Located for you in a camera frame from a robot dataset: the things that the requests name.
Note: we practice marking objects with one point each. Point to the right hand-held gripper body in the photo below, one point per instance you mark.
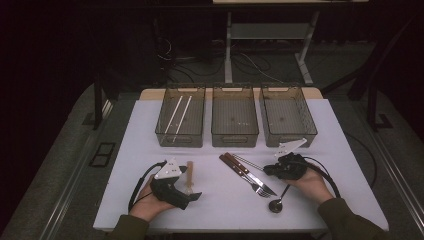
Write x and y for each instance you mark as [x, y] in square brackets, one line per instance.
[291, 166]

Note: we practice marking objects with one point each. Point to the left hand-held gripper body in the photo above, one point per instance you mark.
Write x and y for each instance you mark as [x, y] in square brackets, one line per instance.
[168, 190]

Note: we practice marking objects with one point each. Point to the wooden chopsticks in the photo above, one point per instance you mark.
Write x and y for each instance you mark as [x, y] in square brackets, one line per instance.
[190, 173]

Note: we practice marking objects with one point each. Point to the metal chopstick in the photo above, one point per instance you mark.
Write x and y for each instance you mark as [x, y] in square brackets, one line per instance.
[248, 162]

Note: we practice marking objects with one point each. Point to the metal spoon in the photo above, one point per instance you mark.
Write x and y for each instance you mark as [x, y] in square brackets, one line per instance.
[275, 206]

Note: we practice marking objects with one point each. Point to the smoky transparent plastic bin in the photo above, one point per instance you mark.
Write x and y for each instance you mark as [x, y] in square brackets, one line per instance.
[286, 113]
[193, 133]
[233, 113]

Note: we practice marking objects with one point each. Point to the white chopstick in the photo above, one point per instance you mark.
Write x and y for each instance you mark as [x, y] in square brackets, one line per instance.
[174, 114]
[182, 118]

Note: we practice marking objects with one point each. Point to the person's left hand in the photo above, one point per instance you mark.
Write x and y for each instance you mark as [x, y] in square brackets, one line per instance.
[146, 205]

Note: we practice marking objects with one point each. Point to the person's right hand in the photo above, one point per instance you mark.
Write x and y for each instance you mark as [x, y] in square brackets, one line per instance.
[311, 188]

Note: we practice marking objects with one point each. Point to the white table cover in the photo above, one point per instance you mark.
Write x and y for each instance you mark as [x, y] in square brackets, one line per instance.
[220, 210]

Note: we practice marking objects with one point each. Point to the black metal stand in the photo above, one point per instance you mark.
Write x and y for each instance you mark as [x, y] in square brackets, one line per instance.
[97, 106]
[372, 100]

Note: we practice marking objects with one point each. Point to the white metal desk frame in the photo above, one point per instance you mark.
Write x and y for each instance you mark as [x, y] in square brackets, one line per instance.
[266, 30]

